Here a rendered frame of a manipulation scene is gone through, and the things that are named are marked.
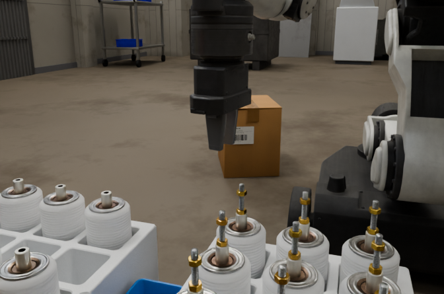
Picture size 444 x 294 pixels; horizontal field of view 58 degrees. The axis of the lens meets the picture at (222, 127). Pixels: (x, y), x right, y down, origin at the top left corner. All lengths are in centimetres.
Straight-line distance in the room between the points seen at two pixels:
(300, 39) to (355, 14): 163
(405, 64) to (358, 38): 578
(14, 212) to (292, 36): 735
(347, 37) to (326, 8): 205
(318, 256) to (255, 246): 11
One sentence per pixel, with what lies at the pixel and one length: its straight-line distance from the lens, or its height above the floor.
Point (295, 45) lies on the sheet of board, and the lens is 801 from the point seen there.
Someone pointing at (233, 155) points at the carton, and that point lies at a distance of 167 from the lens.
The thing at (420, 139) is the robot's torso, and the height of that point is 40.
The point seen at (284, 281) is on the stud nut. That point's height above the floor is 32.
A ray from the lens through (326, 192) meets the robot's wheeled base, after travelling 107.
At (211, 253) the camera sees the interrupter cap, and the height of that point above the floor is 25.
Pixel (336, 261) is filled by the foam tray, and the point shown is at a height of 18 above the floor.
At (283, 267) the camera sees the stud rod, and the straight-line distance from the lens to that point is 53.
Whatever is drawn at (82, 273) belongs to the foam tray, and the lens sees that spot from 94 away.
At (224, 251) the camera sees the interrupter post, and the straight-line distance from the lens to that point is 68.
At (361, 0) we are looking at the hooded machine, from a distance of 677.
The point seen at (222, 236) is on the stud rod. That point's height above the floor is 30.
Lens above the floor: 63
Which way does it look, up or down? 15 degrees down
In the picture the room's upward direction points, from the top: straight up
